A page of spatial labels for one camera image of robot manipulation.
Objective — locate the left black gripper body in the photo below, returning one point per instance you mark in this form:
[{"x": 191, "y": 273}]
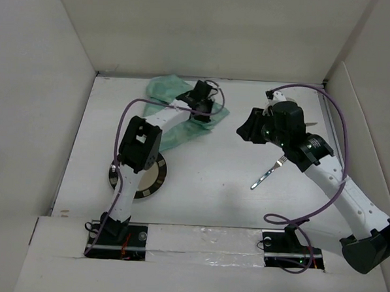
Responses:
[{"x": 205, "y": 105}]

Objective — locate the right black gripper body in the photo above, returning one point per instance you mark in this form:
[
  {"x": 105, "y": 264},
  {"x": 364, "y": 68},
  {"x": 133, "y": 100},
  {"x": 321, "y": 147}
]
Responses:
[{"x": 258, "y": 121}]

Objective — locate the green patterned cloth placemat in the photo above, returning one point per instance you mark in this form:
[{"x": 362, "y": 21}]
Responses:
[{"x": 178, "y": 126}]

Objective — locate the dark rimmed dinner plate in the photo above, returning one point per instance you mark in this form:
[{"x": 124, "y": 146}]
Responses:
[{"x": 152, "y": 179}]

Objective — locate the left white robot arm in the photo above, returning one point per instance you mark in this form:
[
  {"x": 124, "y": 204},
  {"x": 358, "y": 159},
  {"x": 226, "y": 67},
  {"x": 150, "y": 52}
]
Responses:
[{"x": 138, "y": 149}]

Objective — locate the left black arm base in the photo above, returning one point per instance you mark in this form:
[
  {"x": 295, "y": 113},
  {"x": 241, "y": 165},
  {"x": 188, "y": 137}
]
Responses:
[{"x": 122, "y": 241}]

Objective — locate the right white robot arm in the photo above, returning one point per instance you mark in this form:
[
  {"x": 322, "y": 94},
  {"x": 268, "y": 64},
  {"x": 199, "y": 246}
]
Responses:
[{"x": 367, "y": 244}]

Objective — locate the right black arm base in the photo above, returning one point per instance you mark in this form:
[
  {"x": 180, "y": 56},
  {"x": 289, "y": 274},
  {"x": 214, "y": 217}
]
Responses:
[{"x": 282, "y": 249}]

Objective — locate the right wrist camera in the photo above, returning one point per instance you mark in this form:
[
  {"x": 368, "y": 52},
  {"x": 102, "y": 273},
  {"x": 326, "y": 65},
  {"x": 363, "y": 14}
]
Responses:
[{"x": 274, "y": 97}]

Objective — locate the silver fork green handle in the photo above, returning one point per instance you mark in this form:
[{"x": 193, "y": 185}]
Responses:
[{"x": 279, "y": 163}]

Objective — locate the knife with green handle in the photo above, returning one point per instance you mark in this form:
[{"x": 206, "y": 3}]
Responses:
[{"x": 310, "y": 124}]

